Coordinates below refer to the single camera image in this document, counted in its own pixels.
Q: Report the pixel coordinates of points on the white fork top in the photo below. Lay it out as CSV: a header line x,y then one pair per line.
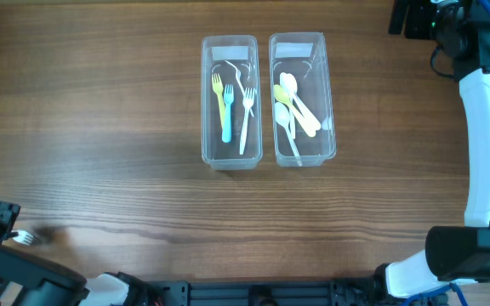
x,y
248,103

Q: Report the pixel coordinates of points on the right clear plastic container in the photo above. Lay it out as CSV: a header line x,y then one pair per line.
x,y
305,56

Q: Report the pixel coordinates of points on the left clear plastic container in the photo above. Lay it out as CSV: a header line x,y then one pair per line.
x,y
242,51

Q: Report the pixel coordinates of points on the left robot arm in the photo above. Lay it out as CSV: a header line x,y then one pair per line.
x,y
45,282

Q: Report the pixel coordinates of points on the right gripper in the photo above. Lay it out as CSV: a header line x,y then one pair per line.
x,y
414,28

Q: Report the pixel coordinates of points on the light blue plastic fork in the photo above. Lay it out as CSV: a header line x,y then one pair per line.
x,y
228,96

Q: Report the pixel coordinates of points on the white thin spoon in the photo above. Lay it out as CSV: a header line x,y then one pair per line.
x,y
283,119

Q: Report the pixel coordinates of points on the clear plastic container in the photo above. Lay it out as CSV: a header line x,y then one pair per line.
x,y
305,56
242,51

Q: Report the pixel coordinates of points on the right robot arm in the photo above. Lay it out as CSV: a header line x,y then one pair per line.
x,y
453,256

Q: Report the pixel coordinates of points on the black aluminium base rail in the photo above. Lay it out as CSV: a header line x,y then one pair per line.
x,y
339,292

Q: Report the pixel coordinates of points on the bent white plastic fork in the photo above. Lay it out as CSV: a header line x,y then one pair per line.
x,y
238,80

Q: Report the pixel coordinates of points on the white thick-handled spoon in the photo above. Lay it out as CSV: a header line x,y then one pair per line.
x,y
292,87

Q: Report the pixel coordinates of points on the yellow plastic spoon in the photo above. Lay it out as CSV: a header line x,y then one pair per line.
x,y
299,118

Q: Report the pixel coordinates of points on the yellow plastic fork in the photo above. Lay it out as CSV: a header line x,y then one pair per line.
x,y
218,89

